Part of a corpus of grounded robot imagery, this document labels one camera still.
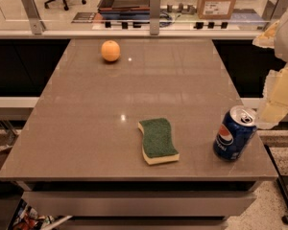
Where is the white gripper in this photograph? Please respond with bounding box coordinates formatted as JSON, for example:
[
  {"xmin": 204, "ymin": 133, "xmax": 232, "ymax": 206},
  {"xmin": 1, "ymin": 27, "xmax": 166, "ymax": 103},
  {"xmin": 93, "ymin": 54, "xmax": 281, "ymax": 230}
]
[{"xmin": 252, "ymin": 10, "xmax": 288, "ymax": 129}]

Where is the blue pepsi can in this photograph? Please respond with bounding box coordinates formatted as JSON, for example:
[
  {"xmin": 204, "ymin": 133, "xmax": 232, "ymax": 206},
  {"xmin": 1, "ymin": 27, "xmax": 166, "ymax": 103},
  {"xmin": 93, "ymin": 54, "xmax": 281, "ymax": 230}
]
[{"xmin": 213, "ymin": 105, "xmax": 257, "ymax": 161}]

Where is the cardboard box with label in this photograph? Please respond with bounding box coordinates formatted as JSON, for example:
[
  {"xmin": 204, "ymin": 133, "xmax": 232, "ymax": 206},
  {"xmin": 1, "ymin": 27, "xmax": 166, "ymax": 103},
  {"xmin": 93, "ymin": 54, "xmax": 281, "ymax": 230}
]
[{"xmin": 197, "ymin": 0, "xmax": 236, "ymax": 19}]

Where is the green yellow sponge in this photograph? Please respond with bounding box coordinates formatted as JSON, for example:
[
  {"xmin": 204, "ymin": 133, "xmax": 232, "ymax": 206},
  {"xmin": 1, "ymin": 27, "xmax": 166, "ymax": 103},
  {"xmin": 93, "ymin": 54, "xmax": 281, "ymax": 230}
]
[{"xmin": 138, "ymin": 118, "xmax": 180, "ymax": 165}]

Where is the orange fruit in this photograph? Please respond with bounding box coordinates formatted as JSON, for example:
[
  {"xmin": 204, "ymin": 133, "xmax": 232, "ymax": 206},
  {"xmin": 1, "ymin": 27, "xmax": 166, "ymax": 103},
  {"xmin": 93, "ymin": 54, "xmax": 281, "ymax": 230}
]
[{"xmin": 101, "ymin": 40, "xmax": 120, "ymax": 62}]

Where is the colourful snack bag bin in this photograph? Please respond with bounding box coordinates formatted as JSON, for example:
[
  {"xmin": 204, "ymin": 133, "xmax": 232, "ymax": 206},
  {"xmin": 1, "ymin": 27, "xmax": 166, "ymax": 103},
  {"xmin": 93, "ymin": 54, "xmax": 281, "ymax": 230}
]
[{"xmin": 7, "ymin": 199, "xmax": 72, "ymax": 230}]

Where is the right metal glass bracket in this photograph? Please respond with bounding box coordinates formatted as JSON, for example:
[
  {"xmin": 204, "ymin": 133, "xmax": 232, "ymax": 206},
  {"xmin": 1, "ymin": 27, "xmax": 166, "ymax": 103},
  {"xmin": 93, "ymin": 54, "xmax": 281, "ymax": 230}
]
[{"xmin": 262, "ymin": 0, "xmax": 288, "ymax": 28}]

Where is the metal glass bracket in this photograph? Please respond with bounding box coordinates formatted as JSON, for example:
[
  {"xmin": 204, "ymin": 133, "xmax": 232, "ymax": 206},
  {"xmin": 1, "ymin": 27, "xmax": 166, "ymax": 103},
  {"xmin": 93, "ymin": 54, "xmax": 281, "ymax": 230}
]
[
  {"xmin": 21, "ymin": 0, "xmax": 45, "ymax": 35},
  {"xmin": 150, "ymin": 0, "xmax": 160, "ymax": 35},
  {"xmin": 262, "ymin": 0, "xmax": 288, "ymax": 28}
]

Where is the middle metal glass bracket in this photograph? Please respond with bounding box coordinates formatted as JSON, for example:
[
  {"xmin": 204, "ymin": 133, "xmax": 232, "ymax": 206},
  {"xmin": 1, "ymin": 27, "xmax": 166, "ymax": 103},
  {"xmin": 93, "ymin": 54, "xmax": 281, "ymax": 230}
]
[{"xmin": 150, "ymin": 0, "xmax": 160, "ymax": 35}]

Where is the left metal glass bracket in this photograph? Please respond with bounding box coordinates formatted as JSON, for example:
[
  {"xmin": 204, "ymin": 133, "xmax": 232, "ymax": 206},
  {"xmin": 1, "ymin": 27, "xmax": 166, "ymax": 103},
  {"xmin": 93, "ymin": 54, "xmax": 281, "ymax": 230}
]
[{"xmin": 21, "ymin": 0, "xmax": 45, "ymax": 35}]

